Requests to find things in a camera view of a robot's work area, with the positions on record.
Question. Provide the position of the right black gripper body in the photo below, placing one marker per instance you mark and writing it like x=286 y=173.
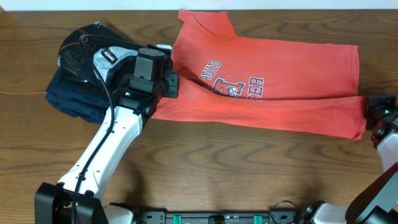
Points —
x=377 y=107

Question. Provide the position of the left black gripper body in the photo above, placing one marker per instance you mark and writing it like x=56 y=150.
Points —
x=170 y=87

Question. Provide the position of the red soccer t-shirt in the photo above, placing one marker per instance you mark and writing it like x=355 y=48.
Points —
x=263 y=83

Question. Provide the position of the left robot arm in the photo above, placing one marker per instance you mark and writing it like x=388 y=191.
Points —
x=78 y=195

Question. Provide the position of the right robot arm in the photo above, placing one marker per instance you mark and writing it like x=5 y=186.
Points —
x=376 y=203

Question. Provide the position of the black patterned folded garment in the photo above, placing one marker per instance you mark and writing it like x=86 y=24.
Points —
x=96 y=53

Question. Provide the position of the navy blue folded garment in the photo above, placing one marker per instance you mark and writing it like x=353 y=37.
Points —
x=77 y=96

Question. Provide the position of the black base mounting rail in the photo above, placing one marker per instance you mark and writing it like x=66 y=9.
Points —
x=158 y=217

